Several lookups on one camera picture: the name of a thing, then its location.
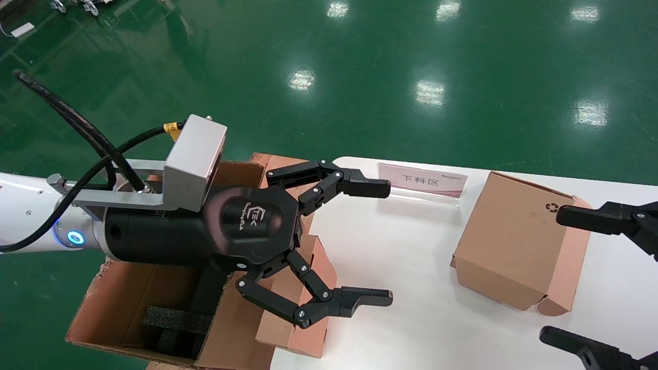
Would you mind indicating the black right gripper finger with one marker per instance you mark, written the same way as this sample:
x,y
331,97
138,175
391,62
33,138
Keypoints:
x,y
591,352
606,218

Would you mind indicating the acrylic sign with Chinese text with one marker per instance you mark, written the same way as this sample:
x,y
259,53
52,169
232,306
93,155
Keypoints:
x,y
421,180

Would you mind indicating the chrome caster wheel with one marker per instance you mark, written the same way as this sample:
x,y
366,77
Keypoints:
x,y
91,6
59,5

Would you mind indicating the black foam block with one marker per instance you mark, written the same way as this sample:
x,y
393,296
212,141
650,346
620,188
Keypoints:
x,y
175,321

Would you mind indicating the wooden board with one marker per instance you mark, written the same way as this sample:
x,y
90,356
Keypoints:
x,y
280,160

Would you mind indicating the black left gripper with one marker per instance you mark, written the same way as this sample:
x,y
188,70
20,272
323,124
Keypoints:
x,y
169,236

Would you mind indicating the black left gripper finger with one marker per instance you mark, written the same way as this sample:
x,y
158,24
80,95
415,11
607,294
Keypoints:
x,y
360,297
365,187

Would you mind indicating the small cardboard box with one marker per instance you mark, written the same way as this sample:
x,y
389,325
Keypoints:
x,y
275,331

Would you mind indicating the cardboard box with recycling mark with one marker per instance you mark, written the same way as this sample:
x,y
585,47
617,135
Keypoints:
x,y
514,241

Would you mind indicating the big open cardboard box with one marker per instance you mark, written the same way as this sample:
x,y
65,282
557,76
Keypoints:
x,y
128,288

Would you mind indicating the flat white floor object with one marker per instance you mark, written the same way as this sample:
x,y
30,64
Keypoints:
x,y
23,30

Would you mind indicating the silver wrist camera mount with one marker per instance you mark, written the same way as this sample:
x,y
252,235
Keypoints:
x,y
193,164

